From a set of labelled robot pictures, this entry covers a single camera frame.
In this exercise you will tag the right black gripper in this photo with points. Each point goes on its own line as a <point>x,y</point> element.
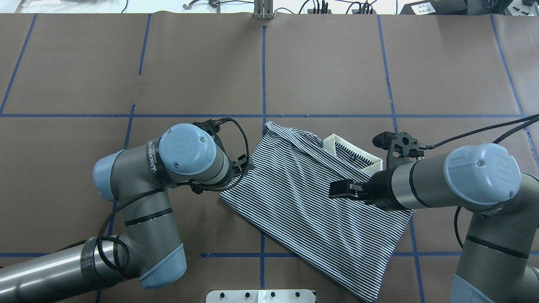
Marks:
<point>380,189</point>

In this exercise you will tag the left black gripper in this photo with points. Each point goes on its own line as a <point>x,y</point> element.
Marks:
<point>240,161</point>

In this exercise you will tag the navy white striped polo shirt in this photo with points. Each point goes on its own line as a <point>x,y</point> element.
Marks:
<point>286,196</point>

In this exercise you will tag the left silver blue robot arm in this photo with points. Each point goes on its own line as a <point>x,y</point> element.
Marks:
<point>139,239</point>

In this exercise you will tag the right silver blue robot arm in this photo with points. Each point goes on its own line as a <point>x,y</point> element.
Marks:
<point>484,179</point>

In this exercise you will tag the black box with label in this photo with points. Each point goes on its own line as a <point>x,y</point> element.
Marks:
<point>435,7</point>

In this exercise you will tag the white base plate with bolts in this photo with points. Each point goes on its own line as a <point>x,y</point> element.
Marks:
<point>290,295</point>

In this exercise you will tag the grey aluminium frame post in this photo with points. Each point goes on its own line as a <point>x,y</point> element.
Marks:
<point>263,9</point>

